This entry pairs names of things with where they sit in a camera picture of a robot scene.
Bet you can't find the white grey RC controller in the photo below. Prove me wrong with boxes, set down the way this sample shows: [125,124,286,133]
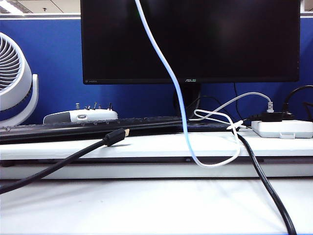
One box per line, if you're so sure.
[43,102,120,124]

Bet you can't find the black monitor stand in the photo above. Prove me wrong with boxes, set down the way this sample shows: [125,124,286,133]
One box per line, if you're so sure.
[173,84,202,118]

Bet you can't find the black computer keyboard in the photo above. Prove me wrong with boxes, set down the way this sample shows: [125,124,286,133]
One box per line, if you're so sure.
[0,116,232,144]

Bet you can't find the black ASUS monitor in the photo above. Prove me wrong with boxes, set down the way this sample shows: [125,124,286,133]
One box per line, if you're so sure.
[80,0,301,85]

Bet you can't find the white cable grey plug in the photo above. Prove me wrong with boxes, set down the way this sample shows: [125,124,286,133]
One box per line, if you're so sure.
[189,92,274,121]

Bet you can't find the white Type-C charging cable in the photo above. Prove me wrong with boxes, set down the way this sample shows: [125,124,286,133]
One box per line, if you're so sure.
[134,0,242,168]

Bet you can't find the black flat power plug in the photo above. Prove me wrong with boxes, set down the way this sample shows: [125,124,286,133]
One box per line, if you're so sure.
[261,112,284,123]

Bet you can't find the blue office partition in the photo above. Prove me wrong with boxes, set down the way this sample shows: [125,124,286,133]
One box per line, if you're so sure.
[0,14,313,125]

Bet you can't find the thick black power cable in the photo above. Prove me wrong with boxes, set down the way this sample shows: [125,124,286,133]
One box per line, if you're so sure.
[230,114,297,235]

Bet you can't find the white power strip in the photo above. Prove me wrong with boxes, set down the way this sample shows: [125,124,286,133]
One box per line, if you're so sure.
[251,119,313,139]

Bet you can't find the black looped cable with plug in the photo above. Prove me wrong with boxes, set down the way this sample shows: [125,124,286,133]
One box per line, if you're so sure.
[281,85,313,120]

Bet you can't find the black HDMI cable gold plug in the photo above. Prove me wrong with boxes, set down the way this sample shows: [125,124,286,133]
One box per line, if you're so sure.
[0,128,130,194]

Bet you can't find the short white cable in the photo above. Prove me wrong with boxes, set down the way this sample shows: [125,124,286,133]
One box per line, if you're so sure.
[226,119,252,133]

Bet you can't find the white desk fan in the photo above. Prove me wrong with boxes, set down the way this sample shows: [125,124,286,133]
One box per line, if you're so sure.
[0,32,39,128]

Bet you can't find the thin black cable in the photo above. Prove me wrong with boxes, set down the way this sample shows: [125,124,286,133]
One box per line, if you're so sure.
[233,82,240,120]
[188,95,236,120]

